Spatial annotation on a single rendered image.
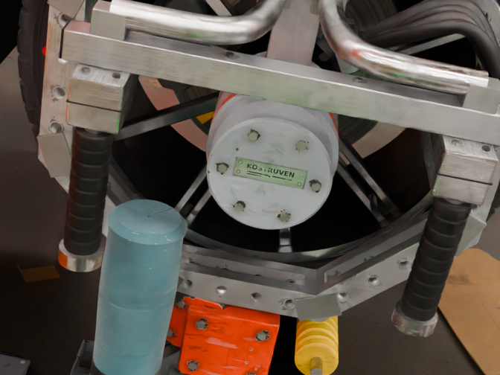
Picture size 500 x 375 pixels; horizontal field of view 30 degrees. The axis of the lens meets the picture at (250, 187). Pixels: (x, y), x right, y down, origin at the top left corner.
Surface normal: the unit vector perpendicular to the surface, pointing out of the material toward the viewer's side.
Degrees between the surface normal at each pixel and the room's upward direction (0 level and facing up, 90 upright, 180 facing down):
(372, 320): 0
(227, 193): 90
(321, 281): 45
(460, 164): 90
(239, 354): 90
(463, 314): 1
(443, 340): 0
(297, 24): 90
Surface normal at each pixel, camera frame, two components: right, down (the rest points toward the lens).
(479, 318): 0.18, -0.86
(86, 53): -0.07, 0.48
